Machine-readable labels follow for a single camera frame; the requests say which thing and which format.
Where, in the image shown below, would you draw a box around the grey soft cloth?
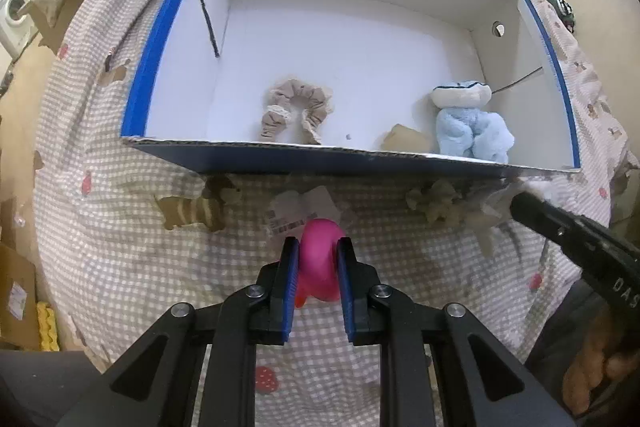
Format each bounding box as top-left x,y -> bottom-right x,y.
462,186 -> 522,258

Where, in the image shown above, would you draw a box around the pink scrunchie with tag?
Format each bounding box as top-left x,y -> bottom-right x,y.
294,218 -> 347,309

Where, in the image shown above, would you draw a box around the person's dark trousers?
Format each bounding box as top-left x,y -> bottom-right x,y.
522,279 -> 615,413

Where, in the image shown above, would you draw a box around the white cardboard box blue outside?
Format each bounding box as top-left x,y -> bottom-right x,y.
120,0 -> 584,180

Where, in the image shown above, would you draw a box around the yellow foam piece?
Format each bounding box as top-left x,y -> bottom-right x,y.
36,302 -> 60,352

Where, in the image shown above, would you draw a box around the brown cardboard box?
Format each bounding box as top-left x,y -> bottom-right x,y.
0,242 -> 41,351

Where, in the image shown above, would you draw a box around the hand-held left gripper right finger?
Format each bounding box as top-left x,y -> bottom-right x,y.
336,237 -> 576,427

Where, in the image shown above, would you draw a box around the white washing machine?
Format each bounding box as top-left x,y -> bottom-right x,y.
0,0 -> 39,58

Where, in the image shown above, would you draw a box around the black white patterned item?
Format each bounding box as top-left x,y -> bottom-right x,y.
554,0 -> 577,30

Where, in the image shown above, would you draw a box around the light blue fluffy scrunchie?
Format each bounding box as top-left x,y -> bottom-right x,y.
431,79 -> 516,164

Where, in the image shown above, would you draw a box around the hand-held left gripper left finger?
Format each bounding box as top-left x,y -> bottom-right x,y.
60,236 -> 301,427

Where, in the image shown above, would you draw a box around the white paper tags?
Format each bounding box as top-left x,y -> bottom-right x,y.
267,186 -> 354,238

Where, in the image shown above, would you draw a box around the checked printed blanket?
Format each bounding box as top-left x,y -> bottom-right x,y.
32,0 -> 640,427

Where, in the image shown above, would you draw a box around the person's right hand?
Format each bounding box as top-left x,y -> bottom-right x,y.
561,306 -> 640,419

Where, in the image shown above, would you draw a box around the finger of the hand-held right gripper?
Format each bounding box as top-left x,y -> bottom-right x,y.
510,191 -> 597,259

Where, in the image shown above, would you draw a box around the olive ruffled scrunchie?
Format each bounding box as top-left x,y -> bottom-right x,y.
406,179 -> 464,226

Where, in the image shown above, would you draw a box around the beige striped scrunchie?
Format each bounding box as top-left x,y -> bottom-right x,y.
260,78 -> 335,146

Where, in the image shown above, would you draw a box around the tan soft pad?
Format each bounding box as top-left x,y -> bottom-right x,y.
382,123 -> 434,154

